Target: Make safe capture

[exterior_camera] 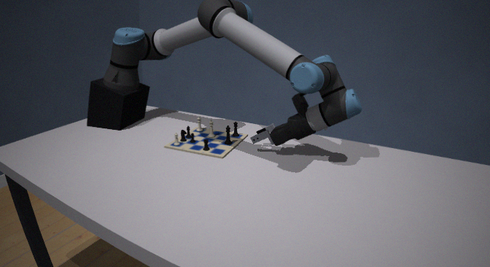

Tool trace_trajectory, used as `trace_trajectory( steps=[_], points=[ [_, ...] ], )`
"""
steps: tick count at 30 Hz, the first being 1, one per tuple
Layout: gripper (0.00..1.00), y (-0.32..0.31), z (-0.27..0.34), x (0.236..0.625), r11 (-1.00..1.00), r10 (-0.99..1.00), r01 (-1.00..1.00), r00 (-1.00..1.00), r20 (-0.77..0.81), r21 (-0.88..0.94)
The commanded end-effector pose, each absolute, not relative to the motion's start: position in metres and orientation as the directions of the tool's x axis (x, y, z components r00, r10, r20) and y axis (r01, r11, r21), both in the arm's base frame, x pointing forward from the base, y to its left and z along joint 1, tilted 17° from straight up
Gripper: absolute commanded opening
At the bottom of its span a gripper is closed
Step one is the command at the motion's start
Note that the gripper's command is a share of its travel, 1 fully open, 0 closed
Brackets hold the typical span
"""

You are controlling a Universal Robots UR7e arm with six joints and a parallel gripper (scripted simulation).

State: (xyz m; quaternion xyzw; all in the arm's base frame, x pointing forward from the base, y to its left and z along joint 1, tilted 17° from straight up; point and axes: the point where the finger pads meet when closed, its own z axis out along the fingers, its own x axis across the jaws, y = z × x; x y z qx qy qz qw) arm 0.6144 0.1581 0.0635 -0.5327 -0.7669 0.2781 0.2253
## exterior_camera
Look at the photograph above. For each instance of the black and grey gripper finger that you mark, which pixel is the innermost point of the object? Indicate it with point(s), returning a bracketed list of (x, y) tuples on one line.
[(270, 128), (261, 136)]

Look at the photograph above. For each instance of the blue and cream chessboard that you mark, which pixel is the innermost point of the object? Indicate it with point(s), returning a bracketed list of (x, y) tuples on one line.
[(217, 146)]

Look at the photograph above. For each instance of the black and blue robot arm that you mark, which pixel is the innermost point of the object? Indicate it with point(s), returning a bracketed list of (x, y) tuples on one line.
[(131, 45)]

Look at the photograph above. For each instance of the white chess piece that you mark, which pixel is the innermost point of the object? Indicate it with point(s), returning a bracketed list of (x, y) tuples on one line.
[(211, 135), (199, 125), (176, 140)]

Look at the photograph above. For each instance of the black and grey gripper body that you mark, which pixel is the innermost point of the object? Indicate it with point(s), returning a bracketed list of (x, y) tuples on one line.
[(303, 124)]

